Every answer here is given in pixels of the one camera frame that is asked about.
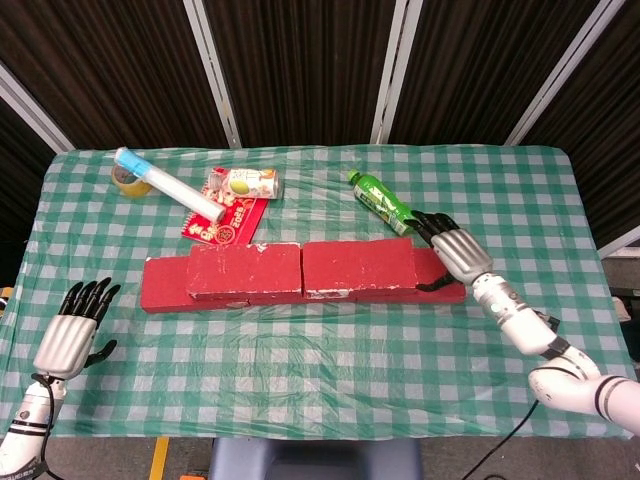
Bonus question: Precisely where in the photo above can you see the red brick front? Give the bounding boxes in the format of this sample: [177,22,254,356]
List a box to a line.
[301,237,419,299]

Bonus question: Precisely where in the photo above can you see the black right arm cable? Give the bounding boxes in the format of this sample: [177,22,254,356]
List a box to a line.
[459,399,539,480]

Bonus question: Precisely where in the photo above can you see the white plastic wrap roll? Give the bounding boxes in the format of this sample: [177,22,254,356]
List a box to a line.
[113,146,227,224]

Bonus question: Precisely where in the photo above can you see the green drink bottle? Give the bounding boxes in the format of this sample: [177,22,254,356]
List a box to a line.
[347,169,421,237]

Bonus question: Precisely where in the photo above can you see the green checkered tablecloth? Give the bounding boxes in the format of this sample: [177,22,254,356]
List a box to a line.
[0,144,640,441]

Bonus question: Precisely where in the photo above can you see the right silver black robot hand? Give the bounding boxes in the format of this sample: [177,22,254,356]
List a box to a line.
[410,209,495,294]

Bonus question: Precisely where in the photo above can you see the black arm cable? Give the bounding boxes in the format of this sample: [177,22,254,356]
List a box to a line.
[29,372,66,480]
[459,399,539,480]

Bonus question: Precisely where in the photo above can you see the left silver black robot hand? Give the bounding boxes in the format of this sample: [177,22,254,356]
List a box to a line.
[32,277,122,380]

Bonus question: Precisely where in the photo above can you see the clear bottle fruit label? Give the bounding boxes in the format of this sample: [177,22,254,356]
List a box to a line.
[209,167,285,200]

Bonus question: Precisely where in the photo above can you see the dark folding partition screen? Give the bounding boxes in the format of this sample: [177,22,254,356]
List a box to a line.
[0,0,640,251]

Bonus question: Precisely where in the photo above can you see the yellow tape roll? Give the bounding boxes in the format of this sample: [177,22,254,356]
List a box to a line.
[110,163,152,199]

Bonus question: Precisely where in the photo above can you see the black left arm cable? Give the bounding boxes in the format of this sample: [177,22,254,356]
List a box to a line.
[29,372,66,480]

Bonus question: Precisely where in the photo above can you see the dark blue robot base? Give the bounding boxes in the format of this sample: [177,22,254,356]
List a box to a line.
[209,437,424,480]

